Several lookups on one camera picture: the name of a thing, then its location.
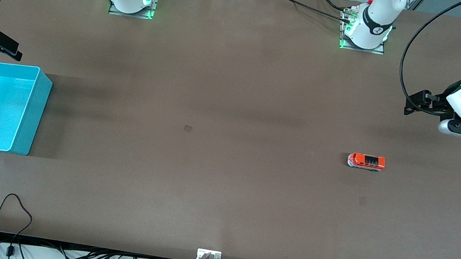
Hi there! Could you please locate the white mounting bracket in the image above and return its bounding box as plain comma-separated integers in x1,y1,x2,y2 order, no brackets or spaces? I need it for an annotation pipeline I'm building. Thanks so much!
196,248,222,259

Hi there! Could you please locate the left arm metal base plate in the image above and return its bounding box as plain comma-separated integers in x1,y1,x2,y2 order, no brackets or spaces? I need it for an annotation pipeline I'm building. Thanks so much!
338,6,390,56

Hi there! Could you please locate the long black table cable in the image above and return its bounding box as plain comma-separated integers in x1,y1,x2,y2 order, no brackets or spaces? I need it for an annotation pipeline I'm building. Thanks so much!
254,0,355,25

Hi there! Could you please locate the orange toy bus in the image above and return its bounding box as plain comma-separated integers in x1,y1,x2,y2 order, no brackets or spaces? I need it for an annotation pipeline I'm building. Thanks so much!
346,151,387,173

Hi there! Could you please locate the short black table cable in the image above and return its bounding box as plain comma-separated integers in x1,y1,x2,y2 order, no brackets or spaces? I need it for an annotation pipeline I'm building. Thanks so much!
313,0,351,13

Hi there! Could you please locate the black cable with inline switch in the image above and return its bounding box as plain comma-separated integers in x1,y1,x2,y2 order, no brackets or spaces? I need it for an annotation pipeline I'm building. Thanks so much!
0,192,36,259

